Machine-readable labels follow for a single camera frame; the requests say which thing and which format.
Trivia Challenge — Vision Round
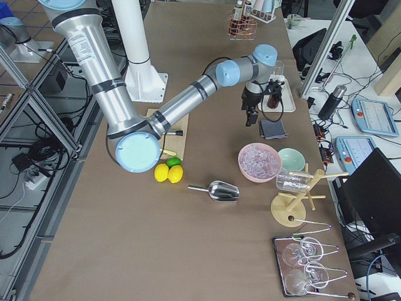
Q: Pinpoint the aluminium frame rail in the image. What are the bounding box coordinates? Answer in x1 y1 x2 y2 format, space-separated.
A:
1 29 102 300

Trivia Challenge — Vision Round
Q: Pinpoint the clear glass on stand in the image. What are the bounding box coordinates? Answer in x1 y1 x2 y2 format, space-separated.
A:
276 170 313 193

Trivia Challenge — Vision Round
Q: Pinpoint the bamboo cutting board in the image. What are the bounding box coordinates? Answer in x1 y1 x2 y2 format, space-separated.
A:
161 114 189 161

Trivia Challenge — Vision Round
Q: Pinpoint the tea bottle near handle end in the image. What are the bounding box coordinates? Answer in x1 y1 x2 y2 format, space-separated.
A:
232 0 243 21

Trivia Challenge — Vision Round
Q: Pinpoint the blue teach pendant tablet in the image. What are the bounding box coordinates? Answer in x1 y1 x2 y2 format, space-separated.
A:
352 98 400 137

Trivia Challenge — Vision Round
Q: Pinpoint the pink bowl with ice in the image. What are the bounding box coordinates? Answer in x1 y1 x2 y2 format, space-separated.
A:
237 143 282 183

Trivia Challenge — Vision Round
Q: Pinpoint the cream rectangular tray plate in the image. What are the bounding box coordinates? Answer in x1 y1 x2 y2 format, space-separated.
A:
258 75 296 113

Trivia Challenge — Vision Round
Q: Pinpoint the green lime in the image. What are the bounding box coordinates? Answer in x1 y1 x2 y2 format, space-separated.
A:
165 157 181 168

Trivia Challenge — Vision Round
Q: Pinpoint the yellow lemon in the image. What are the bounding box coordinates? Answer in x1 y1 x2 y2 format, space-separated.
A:
167 165 184 184
154 163 169 182

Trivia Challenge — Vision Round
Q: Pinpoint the yellow plastic knife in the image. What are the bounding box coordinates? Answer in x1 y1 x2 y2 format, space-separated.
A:
161 150 177 156

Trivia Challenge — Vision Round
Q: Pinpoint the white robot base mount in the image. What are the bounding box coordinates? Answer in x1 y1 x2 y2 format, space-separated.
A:
112 0 168 103

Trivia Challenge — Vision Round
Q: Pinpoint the tea bottle white cap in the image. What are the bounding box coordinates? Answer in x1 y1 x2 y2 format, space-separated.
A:
242 0 253 18
266 79 282 109

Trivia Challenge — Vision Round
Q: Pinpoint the grey folded cloth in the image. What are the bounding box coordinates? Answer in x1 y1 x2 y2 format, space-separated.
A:
259 120 288 140

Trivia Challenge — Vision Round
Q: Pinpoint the wooden glass drying stand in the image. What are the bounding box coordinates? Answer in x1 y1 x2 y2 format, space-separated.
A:
270 168 349 227

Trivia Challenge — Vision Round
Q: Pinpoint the metal reacher grabber tool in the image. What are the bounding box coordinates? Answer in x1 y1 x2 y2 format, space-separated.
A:
322 34 357 90

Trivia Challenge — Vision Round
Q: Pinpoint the black tray with glasses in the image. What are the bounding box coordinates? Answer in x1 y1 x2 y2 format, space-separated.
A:
272 236 356 300

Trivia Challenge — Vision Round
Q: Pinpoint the wine glass upper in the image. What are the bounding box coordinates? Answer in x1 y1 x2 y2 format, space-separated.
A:
282 237 323 267

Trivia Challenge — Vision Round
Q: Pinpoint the green bowl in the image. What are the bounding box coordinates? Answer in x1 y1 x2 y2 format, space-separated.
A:
278 148 306 171

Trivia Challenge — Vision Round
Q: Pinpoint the black monitor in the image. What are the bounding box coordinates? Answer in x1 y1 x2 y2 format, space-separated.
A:
343 148 400 235

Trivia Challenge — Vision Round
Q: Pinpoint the steel muddler black tip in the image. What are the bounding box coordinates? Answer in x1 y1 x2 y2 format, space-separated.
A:
166 130 184 136

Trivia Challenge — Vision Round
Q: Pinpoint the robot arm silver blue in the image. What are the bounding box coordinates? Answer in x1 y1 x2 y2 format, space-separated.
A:
41 1 278 173

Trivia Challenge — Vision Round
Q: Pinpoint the copper wire bottle basket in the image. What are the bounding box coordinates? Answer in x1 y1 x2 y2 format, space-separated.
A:
226 11 258 41

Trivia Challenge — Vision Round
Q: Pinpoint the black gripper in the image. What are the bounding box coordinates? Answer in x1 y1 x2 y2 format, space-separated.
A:
241 82 264 127

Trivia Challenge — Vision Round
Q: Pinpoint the metal ice scoop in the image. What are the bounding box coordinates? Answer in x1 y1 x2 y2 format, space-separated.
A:
187 181 240 202

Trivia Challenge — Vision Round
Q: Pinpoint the wine glass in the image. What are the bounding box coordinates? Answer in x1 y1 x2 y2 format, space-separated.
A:
282 237 323 267
284 261 329 296

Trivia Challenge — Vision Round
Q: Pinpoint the black thermos bottle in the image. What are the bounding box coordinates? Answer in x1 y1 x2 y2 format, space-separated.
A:
318 85 347 120

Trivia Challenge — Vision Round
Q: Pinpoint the clear glass on tray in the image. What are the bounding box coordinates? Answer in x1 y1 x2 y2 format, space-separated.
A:
273 60 284 79

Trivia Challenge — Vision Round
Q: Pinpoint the wine glass lower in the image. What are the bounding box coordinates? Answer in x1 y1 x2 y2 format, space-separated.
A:
284 261 329 296

